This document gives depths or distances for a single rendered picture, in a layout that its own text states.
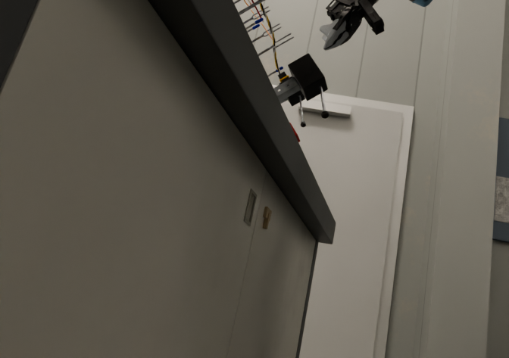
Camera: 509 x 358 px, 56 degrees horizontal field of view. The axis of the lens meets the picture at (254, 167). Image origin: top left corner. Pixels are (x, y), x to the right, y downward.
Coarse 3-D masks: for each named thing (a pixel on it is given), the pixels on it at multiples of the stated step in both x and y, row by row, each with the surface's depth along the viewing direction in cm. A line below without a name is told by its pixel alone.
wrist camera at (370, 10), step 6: (360, 0) 134; (366, 0) 133; (366, 6) 132; (372, 6) 131; (366, 12) 131; (372, 12) 130; (366, 18) 134; (372, 18) 129; (378, 18) 128; (372, 24) 129; (378, 24) 128; (372, 30) 132; (378, 30) 130; (384, 30) 131
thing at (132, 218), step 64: (64, 0) 34; (128, 0) 41; (64, 64) 35; (128, 64) 42; (192, 64) 54; (0, 128) 30; (64, 128) 36; (128, 128) 43; (192, 128) 55; (0, 192) 31; (64, 192) 36; (128, 192) 44; (192, 192) 57; (256, 192) 80; (0, 256) 31; (64, 256) 37; (128, 256) 46; (192, 256) 59; (0, 320) 32; (64, 320) 38; (128, 320) 47; (192, 320) 61
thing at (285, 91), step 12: (300, 60) 86; (312, 60) 86; (300, 72) 85; (312, 72) 85; (288, 84) 87; (300, 84) 85; (312, 84) 84; (324, 84) 86; (288, 96) 88; (312, 96) 87; (324, 108) 84
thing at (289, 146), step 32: (160, 0) 45; (192, 0) 44; (224, 0) 50; (192, 32) 48; (224, 32) 51; (224, 64) 53; (256, 64) 61; (224, 96) 61; (256, 96) 63; (256, 128) 68; (288, 128) 79; (288, 160) 81; (288, 192) 95; (320, 192) 111; (320, 224) 116
